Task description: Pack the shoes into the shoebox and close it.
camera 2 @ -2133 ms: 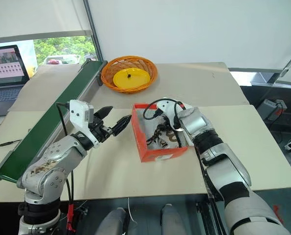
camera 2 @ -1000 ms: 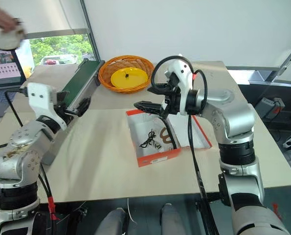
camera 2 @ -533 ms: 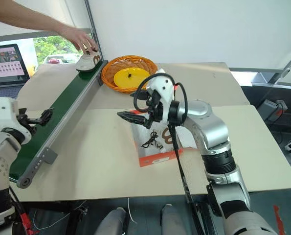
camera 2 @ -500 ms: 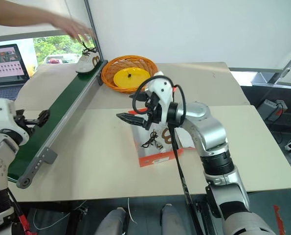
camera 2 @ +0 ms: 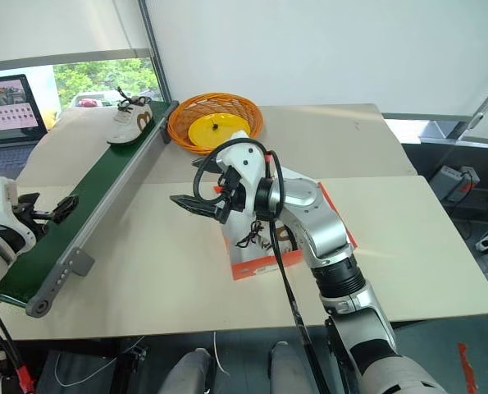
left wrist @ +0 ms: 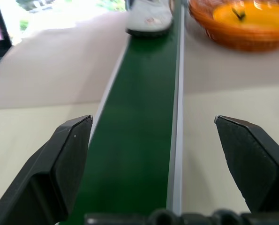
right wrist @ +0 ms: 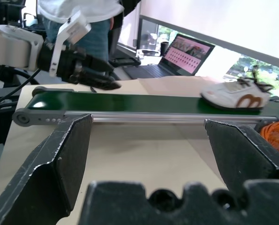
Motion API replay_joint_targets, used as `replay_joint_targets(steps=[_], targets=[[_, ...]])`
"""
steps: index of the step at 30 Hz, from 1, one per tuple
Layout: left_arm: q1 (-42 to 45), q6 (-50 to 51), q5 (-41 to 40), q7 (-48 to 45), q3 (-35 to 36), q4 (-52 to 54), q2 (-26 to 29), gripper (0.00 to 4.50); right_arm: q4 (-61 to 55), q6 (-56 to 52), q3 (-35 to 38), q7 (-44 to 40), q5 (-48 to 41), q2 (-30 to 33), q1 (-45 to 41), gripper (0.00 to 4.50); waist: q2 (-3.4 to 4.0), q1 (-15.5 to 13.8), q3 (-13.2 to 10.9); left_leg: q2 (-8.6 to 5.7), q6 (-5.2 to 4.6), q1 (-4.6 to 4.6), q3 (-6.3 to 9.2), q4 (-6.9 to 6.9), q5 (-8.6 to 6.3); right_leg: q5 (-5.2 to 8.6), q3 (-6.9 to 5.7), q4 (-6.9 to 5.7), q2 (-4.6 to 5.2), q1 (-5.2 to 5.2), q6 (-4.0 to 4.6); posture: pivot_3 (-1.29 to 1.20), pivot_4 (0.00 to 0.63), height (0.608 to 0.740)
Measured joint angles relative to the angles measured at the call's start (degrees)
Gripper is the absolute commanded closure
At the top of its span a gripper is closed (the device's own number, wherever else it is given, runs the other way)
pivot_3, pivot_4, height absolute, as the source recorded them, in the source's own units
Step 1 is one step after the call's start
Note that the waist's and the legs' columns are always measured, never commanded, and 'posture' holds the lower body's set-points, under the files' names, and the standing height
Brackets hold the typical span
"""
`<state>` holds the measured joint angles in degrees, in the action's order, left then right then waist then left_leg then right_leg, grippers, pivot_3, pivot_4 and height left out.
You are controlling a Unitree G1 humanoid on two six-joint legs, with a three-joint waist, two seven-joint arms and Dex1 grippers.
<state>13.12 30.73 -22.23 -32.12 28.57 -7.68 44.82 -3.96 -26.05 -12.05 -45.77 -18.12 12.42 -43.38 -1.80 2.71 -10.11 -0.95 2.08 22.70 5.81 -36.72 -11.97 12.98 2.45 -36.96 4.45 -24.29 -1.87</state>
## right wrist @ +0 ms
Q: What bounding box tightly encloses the coiled orange cable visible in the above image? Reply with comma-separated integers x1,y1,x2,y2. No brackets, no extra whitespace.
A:
259,120,279,153

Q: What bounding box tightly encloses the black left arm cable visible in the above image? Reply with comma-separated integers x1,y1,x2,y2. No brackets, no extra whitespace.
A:
0,65,41,106

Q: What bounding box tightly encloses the white shoe with brown logo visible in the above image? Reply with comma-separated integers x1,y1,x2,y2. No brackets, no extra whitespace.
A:
200,78,275,111

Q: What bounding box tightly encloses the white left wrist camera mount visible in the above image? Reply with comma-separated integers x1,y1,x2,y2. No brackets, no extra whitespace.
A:
48,10,92,78

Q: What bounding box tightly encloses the open black laptop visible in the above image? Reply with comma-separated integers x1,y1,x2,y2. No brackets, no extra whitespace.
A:
124,33,216,80

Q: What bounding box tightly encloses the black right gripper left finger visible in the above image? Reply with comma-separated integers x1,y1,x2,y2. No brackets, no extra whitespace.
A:
0,113,94,225

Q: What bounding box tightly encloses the black office chair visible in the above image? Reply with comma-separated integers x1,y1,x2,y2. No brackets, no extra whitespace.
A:
3,0,40,30

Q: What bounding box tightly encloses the black cup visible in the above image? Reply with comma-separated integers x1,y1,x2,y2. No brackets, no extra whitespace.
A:
160,41,170,57

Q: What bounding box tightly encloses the green conveyor belt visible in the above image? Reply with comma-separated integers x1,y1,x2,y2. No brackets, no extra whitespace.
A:
12,86,279,129

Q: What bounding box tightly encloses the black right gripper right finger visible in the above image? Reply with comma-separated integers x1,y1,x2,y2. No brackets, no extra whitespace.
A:
204,119,279,191

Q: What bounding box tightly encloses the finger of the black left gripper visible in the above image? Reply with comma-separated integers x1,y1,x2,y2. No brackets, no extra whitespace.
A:
78,69,122,91
83,53,115,73

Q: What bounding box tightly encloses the person in white shirt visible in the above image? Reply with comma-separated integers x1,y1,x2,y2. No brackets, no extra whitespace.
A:
37,0,142,63

